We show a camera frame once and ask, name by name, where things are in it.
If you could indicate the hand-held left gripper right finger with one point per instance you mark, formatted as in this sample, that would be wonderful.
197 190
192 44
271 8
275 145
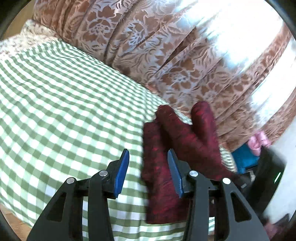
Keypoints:
175 173

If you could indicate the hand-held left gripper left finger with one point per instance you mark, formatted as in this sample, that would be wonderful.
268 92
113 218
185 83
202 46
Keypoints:
121 171

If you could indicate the red patterned small garment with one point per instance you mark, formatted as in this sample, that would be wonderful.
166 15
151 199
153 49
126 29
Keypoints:
161 139

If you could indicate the blue cloth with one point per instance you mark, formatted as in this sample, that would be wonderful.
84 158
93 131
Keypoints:
245 160

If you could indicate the pink cloth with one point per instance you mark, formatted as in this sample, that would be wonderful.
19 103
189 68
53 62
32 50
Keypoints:
259 141

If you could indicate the green checkered bed sheet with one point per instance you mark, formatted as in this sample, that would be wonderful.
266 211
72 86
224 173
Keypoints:
57 104

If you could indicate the beige floral curtain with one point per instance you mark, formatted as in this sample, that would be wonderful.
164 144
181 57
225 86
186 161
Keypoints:
138 46

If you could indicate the cream floral cloth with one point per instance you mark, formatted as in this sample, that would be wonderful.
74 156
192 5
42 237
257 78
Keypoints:
27 34

